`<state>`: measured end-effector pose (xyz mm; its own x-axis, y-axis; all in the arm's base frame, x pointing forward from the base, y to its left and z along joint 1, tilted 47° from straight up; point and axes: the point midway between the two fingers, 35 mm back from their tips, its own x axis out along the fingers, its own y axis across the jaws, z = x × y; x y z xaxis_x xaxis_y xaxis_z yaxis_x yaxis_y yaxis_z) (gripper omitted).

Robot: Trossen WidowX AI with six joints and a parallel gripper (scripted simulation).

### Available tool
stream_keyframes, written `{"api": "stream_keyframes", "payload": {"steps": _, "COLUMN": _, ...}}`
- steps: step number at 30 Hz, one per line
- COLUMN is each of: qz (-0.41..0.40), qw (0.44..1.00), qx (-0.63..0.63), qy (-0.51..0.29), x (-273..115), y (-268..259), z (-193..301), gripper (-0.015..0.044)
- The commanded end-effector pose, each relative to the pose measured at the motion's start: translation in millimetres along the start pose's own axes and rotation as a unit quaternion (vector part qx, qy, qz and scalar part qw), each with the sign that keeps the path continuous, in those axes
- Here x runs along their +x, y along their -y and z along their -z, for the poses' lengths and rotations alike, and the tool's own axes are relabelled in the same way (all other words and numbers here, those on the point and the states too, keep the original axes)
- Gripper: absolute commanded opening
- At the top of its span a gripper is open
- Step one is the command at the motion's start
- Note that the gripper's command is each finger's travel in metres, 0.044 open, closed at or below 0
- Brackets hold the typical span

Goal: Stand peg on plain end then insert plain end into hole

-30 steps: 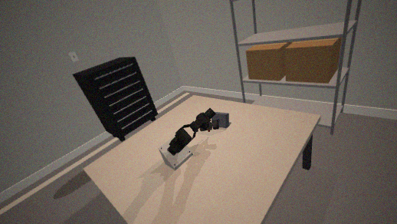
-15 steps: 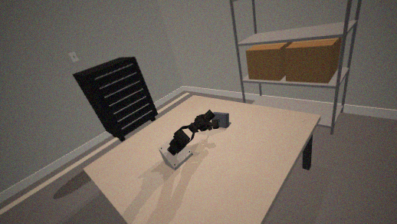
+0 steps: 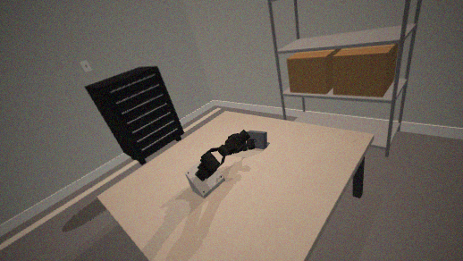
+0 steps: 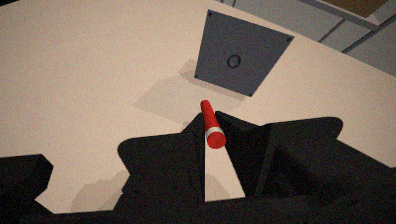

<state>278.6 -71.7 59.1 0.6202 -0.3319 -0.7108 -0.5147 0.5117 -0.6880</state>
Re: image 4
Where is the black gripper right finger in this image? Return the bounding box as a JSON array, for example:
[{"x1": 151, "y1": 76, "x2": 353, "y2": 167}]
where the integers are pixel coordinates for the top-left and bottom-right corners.
[{"x1": 215, "y1": 111, "x2": 344, "y2": 196}]

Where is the grey sloped panel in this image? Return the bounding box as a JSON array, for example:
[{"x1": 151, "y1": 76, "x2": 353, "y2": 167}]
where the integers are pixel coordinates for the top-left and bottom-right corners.
[{"x1": 194, "y1": 9, "x2": 295, "y2": 97}]

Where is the red peg with white band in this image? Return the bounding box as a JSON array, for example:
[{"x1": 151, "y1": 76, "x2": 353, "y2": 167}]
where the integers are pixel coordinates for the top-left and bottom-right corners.
[{"x1": 200, "y1": 100, "x2": 226, "y2": 149}]

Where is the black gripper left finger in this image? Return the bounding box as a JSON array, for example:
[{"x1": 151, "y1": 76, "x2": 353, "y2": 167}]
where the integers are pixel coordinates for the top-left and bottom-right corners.
[{"x1": 117, "y1": 113, "x2": 205, "y2": 203}]

